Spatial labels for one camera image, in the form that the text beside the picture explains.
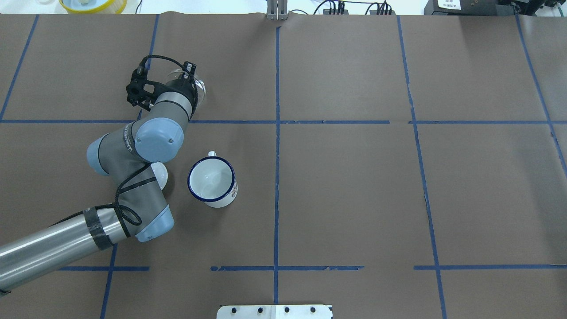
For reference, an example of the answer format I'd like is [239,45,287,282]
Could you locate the white enamel mug blue rim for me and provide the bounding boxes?
[187,151,238,208]

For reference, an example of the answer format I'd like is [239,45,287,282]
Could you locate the aluminium frame post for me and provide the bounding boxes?
[266,0,289,20]

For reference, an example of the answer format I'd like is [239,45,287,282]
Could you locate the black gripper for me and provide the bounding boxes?
[164,62,197,100]

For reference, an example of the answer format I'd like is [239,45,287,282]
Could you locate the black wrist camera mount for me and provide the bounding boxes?
[125,66,152,112]

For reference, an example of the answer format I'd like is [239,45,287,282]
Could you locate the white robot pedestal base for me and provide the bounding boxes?
[216,304,334,319]

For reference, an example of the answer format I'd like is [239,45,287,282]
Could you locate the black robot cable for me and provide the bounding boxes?
[49,54,195,237]

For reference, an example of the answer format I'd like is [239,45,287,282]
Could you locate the yellow white round container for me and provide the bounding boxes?
[58,0,128,14]

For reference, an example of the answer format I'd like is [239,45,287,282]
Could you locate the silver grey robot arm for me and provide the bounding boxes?
[1,57,200,296]

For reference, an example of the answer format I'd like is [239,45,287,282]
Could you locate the black computer box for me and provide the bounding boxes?
[423,0,517,16]

